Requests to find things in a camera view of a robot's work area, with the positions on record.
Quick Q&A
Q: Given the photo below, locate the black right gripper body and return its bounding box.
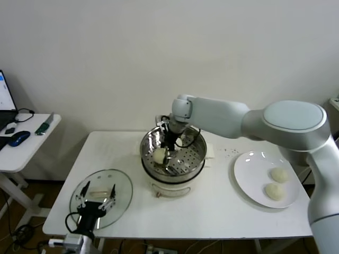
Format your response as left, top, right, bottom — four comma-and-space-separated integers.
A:
165, 121, 186, 152

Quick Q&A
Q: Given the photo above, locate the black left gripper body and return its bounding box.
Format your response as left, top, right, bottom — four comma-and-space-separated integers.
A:
77, 201, 107, 234

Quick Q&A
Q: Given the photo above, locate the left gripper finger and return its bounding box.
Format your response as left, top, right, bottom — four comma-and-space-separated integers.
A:
100, 184, 118, 213
75, 181, 91, 210

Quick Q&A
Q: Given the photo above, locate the glass lid with beige handle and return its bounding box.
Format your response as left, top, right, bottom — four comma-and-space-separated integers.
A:
69, 169, 133, 230

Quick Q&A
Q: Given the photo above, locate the stainless steel steamer basket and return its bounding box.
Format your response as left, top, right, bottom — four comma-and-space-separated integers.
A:
132, 123, 215, 183

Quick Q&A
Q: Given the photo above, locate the white electric cooker base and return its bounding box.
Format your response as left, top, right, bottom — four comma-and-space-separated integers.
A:
141, 157, 212, 198

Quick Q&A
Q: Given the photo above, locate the white power strip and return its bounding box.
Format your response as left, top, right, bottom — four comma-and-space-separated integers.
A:
144, 244, 172, 254

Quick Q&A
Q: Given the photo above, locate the white round plate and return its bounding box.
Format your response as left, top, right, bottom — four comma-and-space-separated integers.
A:
233, 151, 301, 209

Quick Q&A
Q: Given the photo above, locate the blue computer mouse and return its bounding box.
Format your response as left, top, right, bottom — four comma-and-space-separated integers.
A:
7, 131, 31, 147

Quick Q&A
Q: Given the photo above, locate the black laptop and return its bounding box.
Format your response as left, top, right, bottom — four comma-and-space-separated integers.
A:
0, 70, 19, 133

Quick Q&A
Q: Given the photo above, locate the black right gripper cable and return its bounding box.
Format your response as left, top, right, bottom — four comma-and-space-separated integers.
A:
158, 115, 202, 149

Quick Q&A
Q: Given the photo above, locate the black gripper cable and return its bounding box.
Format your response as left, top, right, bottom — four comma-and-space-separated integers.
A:
158, 115, 202, 149
65, 211, 82, 235

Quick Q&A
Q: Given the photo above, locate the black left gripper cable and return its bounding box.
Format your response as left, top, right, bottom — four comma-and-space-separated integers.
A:
65, 211, 82, 235

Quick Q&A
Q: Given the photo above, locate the black floor cable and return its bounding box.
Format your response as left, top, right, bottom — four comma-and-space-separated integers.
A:
0, 190, 53, 252

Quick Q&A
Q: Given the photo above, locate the green handled tool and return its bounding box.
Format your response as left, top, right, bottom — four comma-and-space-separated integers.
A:
35, 112, 55, 137

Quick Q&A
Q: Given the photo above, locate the black looped desk cable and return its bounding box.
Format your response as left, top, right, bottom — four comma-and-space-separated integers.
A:
14, 108, 35, 124

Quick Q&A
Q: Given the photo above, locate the white wall cable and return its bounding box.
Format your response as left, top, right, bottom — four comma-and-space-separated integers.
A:
299, 162, 312, 178

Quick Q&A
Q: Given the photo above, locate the black wall cable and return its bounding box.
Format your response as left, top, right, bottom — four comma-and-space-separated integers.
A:
301, 169, 315, 185

